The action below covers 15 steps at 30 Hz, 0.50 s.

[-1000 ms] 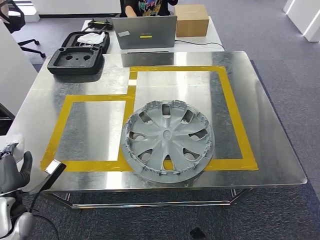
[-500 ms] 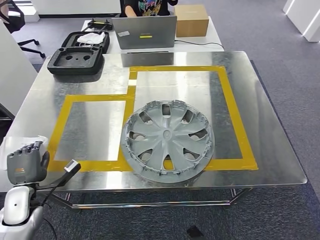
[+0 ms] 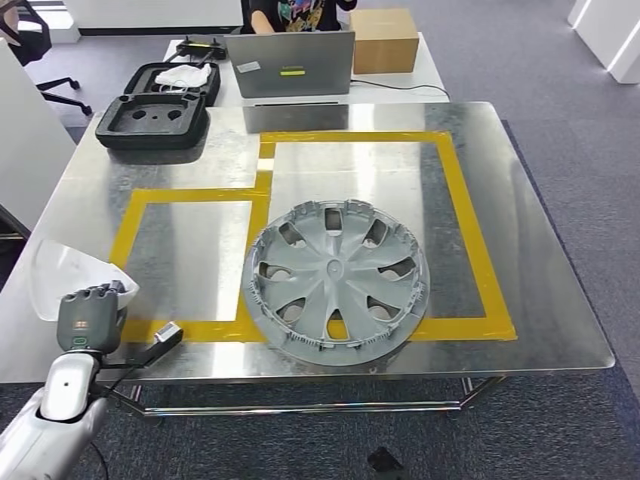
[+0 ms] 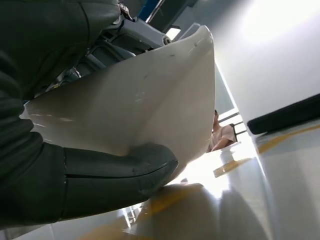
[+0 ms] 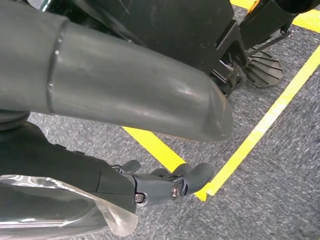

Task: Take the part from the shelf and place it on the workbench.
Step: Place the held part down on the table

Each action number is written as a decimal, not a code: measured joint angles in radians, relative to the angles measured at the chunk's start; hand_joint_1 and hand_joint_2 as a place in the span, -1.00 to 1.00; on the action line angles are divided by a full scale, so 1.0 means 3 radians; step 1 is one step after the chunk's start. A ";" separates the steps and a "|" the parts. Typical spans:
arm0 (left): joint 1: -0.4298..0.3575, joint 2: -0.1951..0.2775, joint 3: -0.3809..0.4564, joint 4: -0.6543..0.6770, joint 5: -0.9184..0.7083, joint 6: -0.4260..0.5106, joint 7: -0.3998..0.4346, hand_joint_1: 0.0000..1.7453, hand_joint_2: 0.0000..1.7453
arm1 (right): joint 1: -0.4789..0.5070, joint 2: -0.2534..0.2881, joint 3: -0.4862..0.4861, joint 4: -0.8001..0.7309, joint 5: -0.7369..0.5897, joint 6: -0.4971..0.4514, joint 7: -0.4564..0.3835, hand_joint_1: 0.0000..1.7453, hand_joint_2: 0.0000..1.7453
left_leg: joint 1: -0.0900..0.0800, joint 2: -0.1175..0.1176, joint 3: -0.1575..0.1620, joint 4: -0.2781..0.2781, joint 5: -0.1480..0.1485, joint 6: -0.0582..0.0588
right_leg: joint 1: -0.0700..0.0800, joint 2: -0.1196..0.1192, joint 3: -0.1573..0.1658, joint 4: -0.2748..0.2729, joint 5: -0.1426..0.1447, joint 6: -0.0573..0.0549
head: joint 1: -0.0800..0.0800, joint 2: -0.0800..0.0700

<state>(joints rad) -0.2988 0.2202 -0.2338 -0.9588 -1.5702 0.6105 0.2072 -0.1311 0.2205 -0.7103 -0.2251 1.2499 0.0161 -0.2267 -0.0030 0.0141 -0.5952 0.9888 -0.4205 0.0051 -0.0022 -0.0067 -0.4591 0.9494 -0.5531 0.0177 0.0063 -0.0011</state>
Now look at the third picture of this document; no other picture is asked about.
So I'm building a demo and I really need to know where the brown cardboard box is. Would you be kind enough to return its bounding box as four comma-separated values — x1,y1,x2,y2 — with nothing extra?
349,7,420,75

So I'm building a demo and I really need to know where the black office chair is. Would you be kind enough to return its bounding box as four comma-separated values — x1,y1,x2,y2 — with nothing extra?
0,0,94,118

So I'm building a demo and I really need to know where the person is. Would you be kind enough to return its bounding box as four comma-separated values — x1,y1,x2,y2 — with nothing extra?
239,0,358,34

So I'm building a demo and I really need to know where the grey wheel hubcap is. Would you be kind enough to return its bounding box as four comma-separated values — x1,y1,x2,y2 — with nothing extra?
241,198,432,368

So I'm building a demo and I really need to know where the black foam case half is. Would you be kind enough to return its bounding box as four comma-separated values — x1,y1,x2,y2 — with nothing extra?
123,60,222,107

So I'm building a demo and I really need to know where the white block furniture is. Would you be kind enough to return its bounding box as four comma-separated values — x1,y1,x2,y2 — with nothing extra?
567,0,640,86

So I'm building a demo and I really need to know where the grey laptop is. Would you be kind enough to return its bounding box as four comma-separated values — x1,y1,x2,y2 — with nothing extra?
225,29,356,107

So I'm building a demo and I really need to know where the black foam tray with recesses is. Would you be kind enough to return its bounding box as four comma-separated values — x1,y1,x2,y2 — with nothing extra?
94,91,211,152

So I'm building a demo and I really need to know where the white crumpled cloth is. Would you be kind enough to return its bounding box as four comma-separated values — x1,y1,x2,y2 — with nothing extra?
153,62,214,94

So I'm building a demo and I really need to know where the long white cabinet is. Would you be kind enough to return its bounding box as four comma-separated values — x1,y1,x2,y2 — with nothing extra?
62,0,244,34

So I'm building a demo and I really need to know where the large yellow table tape rectangle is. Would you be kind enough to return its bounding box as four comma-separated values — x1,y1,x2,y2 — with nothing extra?
257,130,518,343

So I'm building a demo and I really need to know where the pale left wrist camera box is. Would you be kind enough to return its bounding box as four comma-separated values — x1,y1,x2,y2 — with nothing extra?
152,321,184,346

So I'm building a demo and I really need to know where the black robot foot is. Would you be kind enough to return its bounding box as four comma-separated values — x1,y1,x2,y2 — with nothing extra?
367,446,404,476

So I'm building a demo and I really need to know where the black device with yellow stripe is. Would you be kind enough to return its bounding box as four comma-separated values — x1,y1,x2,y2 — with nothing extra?
176,36,229,64

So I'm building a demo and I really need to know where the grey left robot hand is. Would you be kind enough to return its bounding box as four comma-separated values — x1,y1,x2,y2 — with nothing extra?
56,281,128,356

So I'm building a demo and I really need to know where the small yellow table tape rectangle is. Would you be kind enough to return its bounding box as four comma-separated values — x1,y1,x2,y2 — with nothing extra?
109,170,275,344

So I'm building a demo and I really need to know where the black laptop power cable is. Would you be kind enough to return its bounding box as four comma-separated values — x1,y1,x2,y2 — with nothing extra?
349,78,451,102

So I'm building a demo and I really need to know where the steel workbench leg frame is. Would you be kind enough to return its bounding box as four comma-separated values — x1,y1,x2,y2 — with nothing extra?
107,376,506,419

